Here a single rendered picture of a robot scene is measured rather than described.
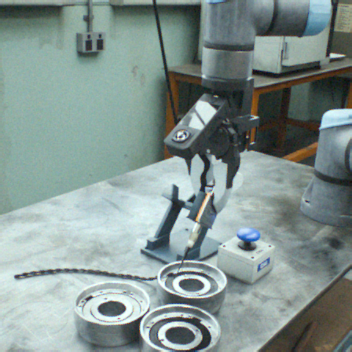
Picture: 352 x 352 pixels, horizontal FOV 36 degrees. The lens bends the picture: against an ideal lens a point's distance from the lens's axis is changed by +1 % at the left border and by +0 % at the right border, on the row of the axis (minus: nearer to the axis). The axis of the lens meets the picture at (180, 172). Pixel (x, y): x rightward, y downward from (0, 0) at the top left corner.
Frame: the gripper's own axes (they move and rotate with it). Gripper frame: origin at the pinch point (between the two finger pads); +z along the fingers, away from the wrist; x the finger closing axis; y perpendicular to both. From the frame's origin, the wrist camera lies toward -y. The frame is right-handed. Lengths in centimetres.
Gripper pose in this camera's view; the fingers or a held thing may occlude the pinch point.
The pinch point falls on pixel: (207, 203)
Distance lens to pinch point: 86.3
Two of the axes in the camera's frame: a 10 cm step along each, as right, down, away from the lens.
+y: 6.6, -2.3, 7.2
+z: -0.5, 9.4, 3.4
